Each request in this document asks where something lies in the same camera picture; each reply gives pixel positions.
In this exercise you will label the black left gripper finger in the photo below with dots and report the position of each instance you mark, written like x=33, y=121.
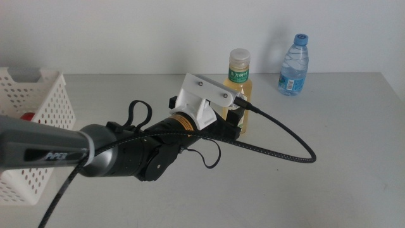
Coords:
x=235, y=116
x=173, y=103

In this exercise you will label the yellow tea bottle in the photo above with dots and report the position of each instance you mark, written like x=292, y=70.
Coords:
x=239, y=76

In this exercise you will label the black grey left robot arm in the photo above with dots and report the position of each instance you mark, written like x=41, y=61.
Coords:
x=31, y=142

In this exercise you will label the clear water bottle blue label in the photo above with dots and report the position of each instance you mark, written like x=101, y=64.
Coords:
x=292, y=69

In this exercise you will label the white perforated plastic basket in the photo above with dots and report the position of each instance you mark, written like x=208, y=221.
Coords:
x=50, y=104

